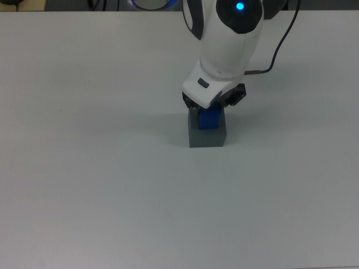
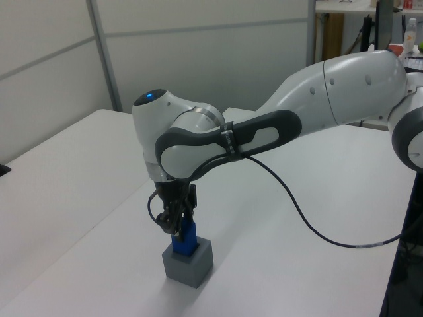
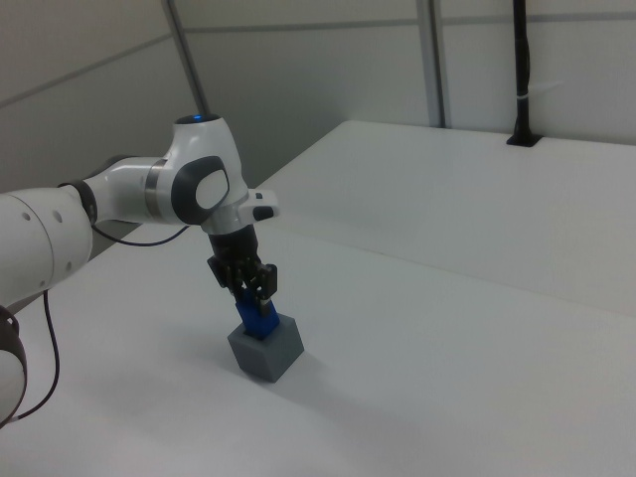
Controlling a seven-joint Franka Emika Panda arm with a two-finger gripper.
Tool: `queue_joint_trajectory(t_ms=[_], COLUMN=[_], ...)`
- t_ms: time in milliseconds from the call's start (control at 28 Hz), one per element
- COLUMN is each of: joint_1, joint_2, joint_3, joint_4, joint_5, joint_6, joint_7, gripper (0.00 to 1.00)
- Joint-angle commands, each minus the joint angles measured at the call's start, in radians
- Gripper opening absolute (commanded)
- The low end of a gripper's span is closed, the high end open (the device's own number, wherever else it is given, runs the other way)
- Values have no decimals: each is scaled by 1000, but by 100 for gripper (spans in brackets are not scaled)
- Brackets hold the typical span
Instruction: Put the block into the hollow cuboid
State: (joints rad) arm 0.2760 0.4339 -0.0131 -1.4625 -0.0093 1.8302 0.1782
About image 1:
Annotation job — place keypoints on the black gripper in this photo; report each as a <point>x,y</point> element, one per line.
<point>238,93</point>

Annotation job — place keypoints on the blue rectangular block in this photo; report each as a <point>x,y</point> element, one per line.
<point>209,120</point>

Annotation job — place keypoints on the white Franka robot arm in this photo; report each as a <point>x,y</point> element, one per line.
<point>232,47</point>

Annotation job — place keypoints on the grey hollow cuboid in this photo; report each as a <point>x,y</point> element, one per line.
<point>207,138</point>

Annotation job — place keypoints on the dark round object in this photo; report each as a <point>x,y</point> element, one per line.
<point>11,2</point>

